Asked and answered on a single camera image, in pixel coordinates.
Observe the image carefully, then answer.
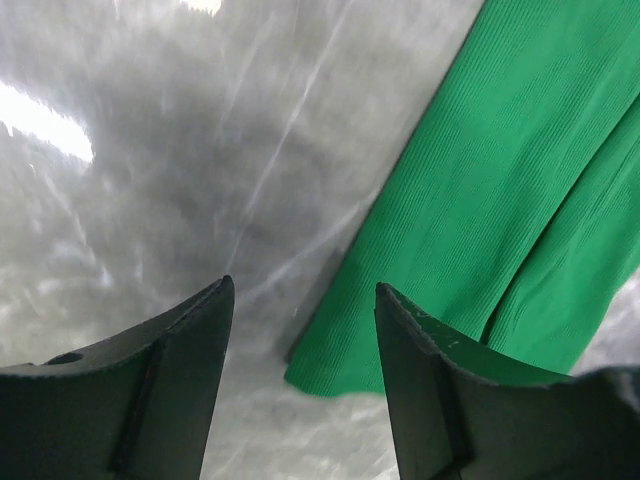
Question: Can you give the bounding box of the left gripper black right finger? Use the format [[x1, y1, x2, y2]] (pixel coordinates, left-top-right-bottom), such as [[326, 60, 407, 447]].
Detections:
[[375, 283, 639, 479]]

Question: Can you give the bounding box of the green tank top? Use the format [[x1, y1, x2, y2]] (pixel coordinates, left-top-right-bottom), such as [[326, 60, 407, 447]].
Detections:
[[285, 1, 639, 397]]

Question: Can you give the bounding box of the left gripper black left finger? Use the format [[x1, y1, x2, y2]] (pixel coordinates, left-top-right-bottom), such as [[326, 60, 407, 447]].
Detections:
[[1, 277, 234, 479]]

